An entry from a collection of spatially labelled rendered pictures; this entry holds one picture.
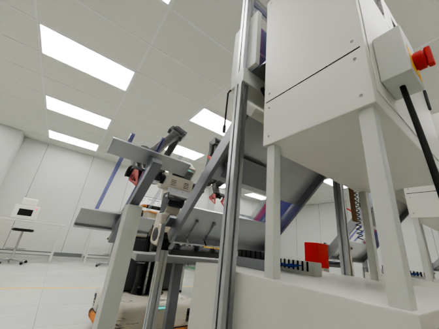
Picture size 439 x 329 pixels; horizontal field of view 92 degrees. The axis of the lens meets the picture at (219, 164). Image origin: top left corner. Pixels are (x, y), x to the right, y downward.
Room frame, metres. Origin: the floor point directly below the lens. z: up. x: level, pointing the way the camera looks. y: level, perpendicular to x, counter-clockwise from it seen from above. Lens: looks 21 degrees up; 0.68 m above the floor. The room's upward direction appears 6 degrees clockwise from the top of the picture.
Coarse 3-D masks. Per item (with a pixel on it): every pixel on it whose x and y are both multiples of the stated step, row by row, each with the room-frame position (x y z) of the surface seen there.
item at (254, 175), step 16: (256, 128) 0.81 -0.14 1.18; (256, 144) 0.87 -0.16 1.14; (224, 160) 0.89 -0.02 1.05; (256, 160) 0.94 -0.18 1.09; (288, 160) 1.01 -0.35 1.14; (224, 176) 0.91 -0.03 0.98; (256, 176) 0.97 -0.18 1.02; (288, 176) 1.10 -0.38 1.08; (304, 176) 1.14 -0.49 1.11; (256, 192) 1.11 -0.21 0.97; (288, 192) 1.19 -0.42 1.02; (304, 192) 1.24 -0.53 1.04
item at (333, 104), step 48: (288, 0) 0.53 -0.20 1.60; (336, 0) 0.39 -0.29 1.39; (288, 48) 0.53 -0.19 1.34; (336, 48) 0.41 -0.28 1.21; (384, 48) 0.36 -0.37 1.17; (288, 96) 0.54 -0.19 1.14; (336, 96) 0.42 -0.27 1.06; (384, 96) 0.39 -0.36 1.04; (288, 144) 0.59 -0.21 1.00; (336, 144) 0.55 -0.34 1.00; (384, 144) 0.38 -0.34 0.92; (432, 144) 0.64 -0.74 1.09; (384, 192) 0.38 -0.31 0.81; (384, 240) 0.39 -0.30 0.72
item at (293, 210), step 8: (320, 176) 1.16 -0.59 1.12; (312, 184) 1.20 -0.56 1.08; (320, 184) 1.17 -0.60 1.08; (312, 192) 1.20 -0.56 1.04; (304, 200) 1.25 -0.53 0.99; (296, 208) 1.29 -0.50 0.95; (288, 216) 1.34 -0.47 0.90; (280, 224) 1.39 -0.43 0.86; (288, 224) 1.35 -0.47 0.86; (280, 232) 1.39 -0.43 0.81; (264, 248) 1.50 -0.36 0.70
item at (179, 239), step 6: (174, 240) 1.13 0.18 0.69; (180, 240) 1.15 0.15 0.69; (192, 240) 1.20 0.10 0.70; (198, 240) 1.22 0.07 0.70; (210, 240) 1.28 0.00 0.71; (210, 246) 1.25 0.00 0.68; (216, 246) 1.27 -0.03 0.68; (240, 246) 1.39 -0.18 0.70; (246, 246) 1.42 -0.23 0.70; (252, 246) 1.46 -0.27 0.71; (258, 246) 1.50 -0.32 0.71
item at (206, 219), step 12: (192, 216) 1.09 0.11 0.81; (204, 216) 1.12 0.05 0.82; (216, 216) 1.15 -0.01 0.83; (204, 228) 1.19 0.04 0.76; (216, 228) 1.22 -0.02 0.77; (240, 228) 1.30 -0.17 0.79; (252, 228) 1.33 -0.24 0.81; (264, 228) 1.37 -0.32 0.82; (216, 240) 1.30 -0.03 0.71; (240, 240) 1.38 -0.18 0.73; (252, 240) 1.42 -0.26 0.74; (264, 240) 1.47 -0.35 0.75
